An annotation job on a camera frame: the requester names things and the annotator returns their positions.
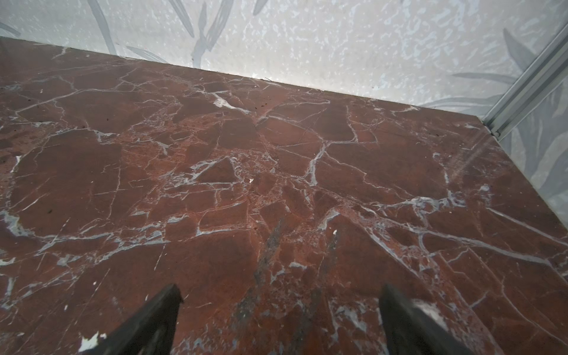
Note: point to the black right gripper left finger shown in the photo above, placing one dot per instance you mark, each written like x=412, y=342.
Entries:
x=151, y=330

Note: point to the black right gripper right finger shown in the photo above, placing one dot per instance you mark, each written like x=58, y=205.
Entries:
x=409, y=330

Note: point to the aluminium frame profiles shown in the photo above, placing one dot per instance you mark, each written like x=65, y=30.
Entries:
x=544, y=74

